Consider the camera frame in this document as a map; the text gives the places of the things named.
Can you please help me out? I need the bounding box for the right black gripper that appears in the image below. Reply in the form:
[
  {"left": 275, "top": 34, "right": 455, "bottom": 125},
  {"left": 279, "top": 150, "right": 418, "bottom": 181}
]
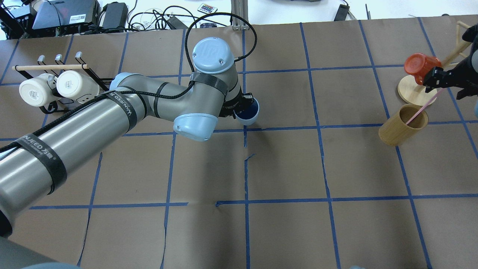
[{"left": 423, "top": 56, "right": 478, "bottom": 100}]

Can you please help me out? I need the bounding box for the black electronics box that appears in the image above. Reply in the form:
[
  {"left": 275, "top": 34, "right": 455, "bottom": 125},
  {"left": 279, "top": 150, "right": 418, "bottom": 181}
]
[{"left": 100, "top": 2, "right": 128, "bottom": 29}]

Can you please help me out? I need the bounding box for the wooden mug tree stand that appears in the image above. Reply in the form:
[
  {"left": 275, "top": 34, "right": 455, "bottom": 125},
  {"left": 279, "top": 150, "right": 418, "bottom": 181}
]
[{"left": 397, "top": 21, "right": 472, "bottom": 106}]

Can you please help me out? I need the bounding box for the black power adapter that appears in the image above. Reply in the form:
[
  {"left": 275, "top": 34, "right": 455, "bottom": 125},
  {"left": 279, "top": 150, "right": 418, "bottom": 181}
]
[{"left": 333, "top": 4, "right": 350, "bottom": 21}]

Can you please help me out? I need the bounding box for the orange mug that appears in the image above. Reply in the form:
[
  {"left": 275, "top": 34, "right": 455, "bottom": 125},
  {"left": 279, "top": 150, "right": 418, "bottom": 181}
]
[{"left": 404, "top": 53, "right": 443, "bottom": 86}]

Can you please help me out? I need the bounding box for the white mug near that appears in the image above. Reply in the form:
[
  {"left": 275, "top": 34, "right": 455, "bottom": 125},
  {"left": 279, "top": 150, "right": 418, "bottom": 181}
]
[{"left": 19, "top": 73, "right": 60, "bottom": 107}]

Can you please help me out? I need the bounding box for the white mug far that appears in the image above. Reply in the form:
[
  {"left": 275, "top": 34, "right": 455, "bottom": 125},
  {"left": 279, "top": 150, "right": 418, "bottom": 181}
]
[{"left": 56, "top": 70, "right": 100, "bottom": 104}]

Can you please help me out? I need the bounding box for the black computer case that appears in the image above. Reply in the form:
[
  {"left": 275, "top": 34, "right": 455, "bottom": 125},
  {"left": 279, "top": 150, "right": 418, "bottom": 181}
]
[{"left": 32, "top": 0, "right": 100, "bottom": 31}]

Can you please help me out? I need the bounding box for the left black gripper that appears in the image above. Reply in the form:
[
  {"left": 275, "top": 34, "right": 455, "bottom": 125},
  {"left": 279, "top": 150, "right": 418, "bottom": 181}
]
[{"left": 218, "top": 92, "right": 253, "bottom": 118}]

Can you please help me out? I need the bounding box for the bamboo chopstick holder cylinder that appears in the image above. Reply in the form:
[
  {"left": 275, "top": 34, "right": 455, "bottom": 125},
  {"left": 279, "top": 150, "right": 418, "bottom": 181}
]
[{"left": 378, "top": 104, "right": 429, "bottom": 146}]

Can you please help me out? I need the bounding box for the small remote control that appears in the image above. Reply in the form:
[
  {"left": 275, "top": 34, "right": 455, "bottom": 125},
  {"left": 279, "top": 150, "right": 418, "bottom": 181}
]
[{"left": 197, "top": 3, "right": 218, "bottom": 14}]

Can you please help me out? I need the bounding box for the pink chopstick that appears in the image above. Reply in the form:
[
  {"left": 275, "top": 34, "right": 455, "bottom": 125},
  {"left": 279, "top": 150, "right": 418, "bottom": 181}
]
[{"left": 405, "top": 88, "right": 444, "bottom": 126}]

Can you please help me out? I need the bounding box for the black wire cup rack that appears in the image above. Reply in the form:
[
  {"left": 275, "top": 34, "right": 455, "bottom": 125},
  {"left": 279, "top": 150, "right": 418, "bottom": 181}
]
[{"left": 12, "top": 51, "right": 114, "bottom": 114}]

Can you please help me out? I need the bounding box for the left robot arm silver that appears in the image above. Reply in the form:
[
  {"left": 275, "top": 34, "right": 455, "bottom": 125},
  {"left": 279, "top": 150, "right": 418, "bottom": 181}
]
[{"left": 0, "top": 37, "right": 258, "bottom": 238}]

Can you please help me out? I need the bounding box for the white mug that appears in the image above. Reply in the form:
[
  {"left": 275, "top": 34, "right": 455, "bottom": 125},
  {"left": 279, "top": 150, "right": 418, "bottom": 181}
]
[
  {"left": 19, "top": 73, "right": 60, "bottom": 107},
  {"left": 56, "top": 70, "right": 100, "bottom": 104}
]

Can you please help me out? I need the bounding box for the light blue plastic cup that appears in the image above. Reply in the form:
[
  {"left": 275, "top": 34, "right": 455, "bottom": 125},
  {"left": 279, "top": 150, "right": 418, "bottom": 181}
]
[{"left": 233, "top": 98, "right": 261, "bottom": 126}]

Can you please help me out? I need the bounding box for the aluminium frame post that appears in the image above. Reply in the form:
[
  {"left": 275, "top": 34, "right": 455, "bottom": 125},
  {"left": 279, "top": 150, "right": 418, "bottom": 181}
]
[{"left": 230, "top": 0, "right": 250, "bottom": 31}]

